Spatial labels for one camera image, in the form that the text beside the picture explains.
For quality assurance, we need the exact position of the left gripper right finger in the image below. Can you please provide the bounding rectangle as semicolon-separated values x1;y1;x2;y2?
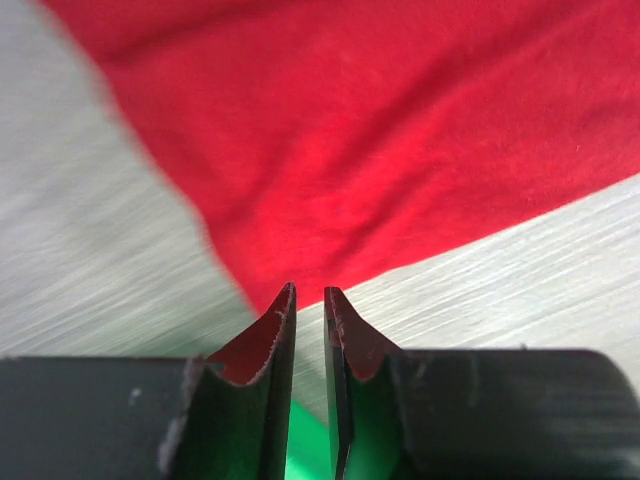
324;287;639;479

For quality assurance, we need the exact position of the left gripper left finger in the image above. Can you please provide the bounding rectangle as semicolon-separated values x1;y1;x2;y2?
1;284;296;479

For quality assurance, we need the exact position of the red t shirt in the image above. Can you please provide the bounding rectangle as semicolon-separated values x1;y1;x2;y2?
49;1;639;310

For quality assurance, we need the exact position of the green plastic tray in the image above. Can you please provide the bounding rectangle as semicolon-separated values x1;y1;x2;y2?
283;399;401;480

